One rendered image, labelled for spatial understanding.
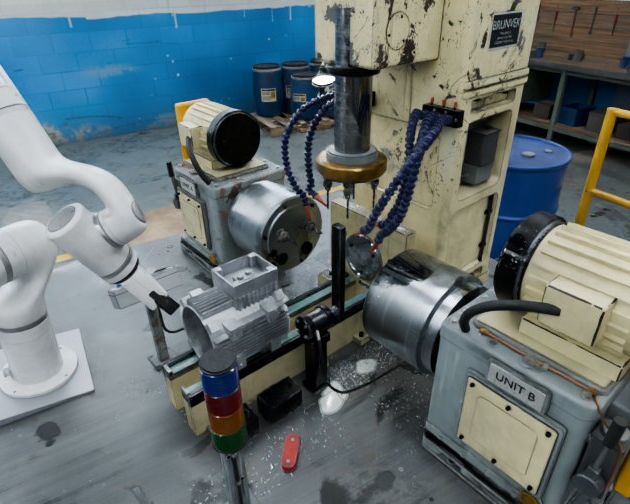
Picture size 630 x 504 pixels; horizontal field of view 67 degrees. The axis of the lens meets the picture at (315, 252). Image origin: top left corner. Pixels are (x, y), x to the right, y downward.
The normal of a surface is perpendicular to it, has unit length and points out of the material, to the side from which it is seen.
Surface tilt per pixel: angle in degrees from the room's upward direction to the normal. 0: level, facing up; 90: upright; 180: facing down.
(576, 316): 90
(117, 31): 90
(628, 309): 67
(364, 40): 90
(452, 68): 90
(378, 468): 0
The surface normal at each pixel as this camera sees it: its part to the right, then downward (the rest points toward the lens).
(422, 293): -0.46, -0.50
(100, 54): 0.51, 0.43
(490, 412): -0.76, 0.34
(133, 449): -0.02, -0.86
